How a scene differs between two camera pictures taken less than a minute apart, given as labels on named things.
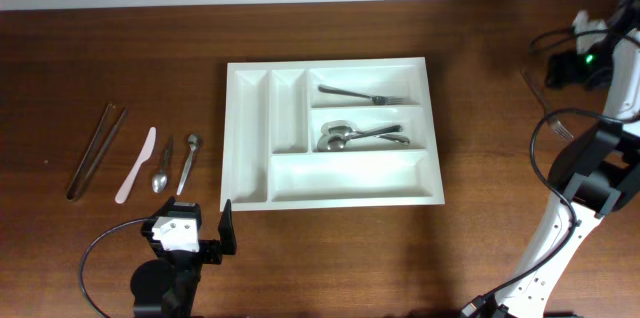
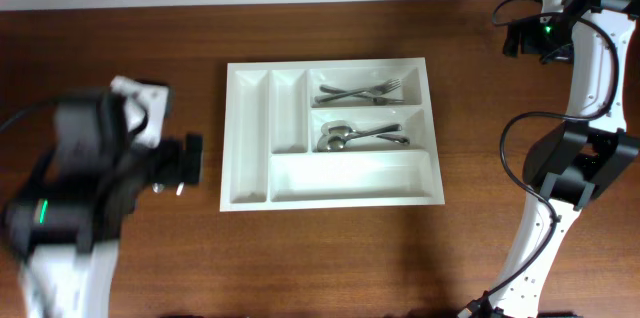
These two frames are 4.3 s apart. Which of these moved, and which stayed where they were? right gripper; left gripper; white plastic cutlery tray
Moved: left gripper; right gripper
Stayed: white plastic cutlery tray
